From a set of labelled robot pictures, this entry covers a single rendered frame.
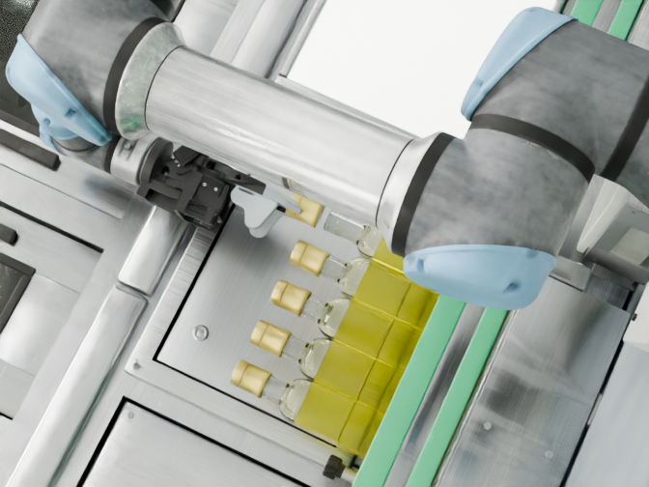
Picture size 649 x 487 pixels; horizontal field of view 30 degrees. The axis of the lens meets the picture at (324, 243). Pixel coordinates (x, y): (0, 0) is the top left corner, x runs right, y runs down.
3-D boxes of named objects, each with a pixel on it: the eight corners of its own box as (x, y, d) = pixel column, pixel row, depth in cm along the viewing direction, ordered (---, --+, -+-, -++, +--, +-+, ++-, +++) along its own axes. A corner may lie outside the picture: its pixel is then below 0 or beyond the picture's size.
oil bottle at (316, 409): (444, 448, 154) (293, 377, 157) (449, 444, 149) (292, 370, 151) (427, 490, 153) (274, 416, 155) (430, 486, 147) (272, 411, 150)
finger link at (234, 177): (267, 203, 159) (210, 181, 161) (272, 191, 159) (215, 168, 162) (258, 193, 155) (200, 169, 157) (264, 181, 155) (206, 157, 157)
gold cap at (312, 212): (325, 207, 161) (296, 193, 162) (324, 200, 158) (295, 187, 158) (315, 230, 161) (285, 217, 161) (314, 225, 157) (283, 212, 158)
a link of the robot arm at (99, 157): (28, 134, 159) (45, 152, 167) (102, 166, 157) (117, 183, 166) (54, 81, 160) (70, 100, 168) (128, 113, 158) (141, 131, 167)
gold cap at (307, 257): (330, 257, 159) (300, 243, 160) (330, 249, 156) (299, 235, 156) (319, 280, 158) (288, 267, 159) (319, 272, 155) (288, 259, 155)
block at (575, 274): (579, 283, 150) (527, 260, 151) (596, 264, 141) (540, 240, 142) (569, 308, 149) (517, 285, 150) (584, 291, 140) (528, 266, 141)
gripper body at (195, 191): (221, 237, 163) (142, 202, 165) (248, 180, 165) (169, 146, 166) (213, 225, 156) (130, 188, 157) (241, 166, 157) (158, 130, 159)
